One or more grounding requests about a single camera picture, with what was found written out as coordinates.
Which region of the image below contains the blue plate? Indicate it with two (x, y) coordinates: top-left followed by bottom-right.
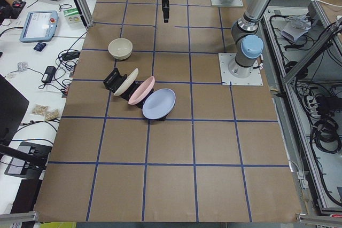
(142, 89), (176, 121)

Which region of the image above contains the near blue teach pendant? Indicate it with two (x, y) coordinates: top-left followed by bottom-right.
(20, 10), (59, 43)

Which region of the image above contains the black cable bundle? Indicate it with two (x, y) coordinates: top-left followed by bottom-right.
(311, 117), (340, 154)

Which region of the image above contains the beige bowl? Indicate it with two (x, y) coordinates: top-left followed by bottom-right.
(108, 38), (133, 60)

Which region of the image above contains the black monitor stand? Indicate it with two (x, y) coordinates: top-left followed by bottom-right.
(1, 76), (52, 179)

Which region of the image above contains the black power adapter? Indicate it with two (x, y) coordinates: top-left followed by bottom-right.
(41, 66), (57, 84)

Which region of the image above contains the brown paper table cover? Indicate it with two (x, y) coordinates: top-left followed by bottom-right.
(35, 0), (302, 222)

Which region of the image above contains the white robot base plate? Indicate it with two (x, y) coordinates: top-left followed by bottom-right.
(219, 53), (263, 86)

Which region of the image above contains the black dish rack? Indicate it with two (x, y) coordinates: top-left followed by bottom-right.
(103, 68), (168, 122)

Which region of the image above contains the green white small box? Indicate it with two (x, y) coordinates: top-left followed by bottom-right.
(63, 8), (82, 25)

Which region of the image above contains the cream plate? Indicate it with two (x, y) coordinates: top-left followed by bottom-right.
(113, 68), (139, 96)

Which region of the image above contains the bag of wooden pieces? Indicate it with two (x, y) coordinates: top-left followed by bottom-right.
(31, 104), (60, 121)

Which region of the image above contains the pink plate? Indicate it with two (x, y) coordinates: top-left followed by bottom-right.
(128, 76), (155, 105)

